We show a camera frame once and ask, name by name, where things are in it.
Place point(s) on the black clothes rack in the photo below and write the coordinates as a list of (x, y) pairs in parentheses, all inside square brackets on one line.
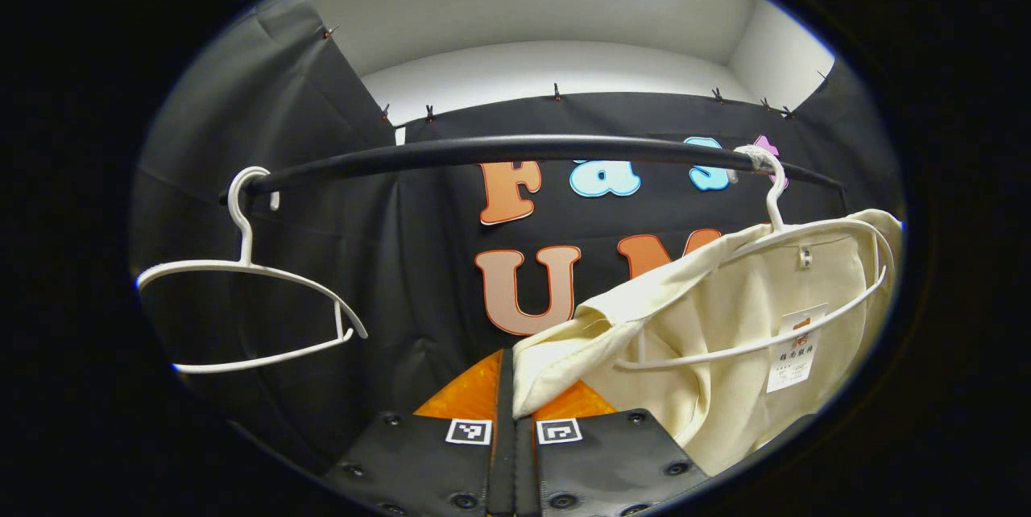
[(499, 150)]

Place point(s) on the white plastic hanger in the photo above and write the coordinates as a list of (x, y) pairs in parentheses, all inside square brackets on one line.
[(246, 243)]

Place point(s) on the black backdrop cloth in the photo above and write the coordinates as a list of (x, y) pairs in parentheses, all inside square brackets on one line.
[(419, 259)]

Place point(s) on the row of black backdrop clips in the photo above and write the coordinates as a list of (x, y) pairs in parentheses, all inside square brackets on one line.
[(556, 92)]

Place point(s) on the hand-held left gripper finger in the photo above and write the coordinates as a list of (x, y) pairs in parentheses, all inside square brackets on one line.
[(503, 452), (523, 469)]

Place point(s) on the cream shirt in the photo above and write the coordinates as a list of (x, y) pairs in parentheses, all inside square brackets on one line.
[(725, 316)]

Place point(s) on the white shirt hanger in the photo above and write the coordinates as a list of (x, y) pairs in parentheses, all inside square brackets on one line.
[(776, 207)]

